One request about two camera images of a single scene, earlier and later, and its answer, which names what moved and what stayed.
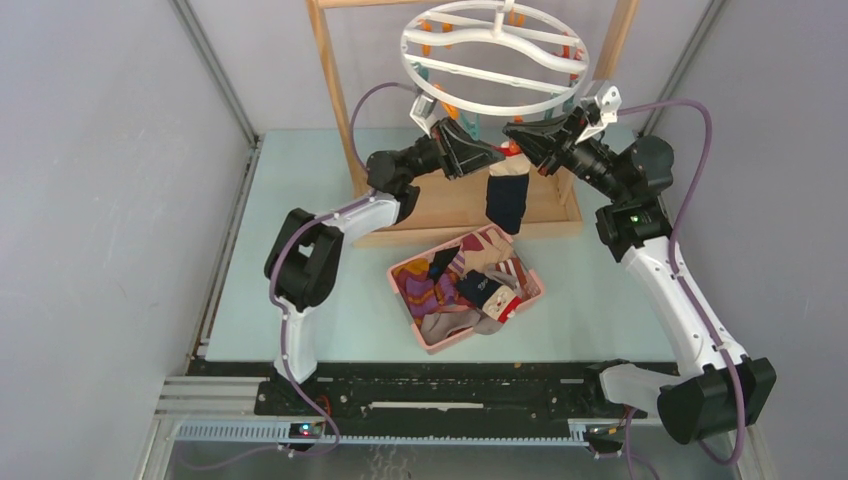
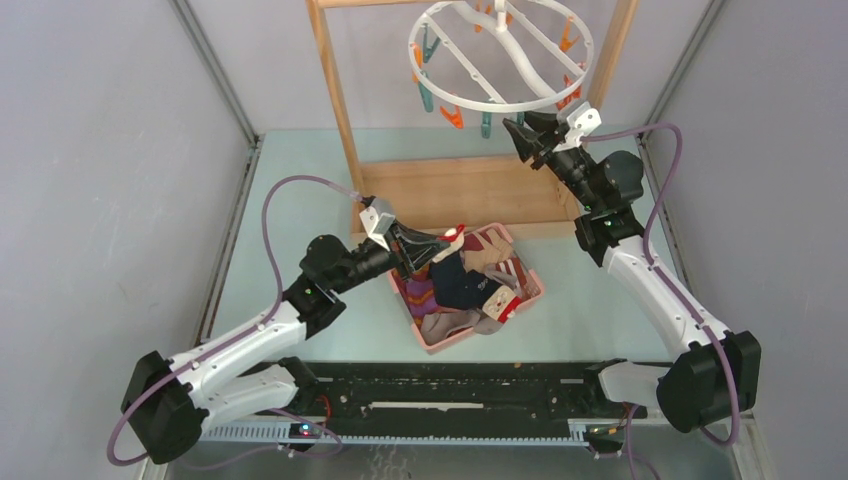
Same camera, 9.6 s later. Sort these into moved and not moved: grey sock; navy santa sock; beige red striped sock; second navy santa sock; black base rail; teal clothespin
Moved: navy santa sock; teal clothespin
Not moved: beige red striped sock; black base rail; second navy santa sock; grey sock
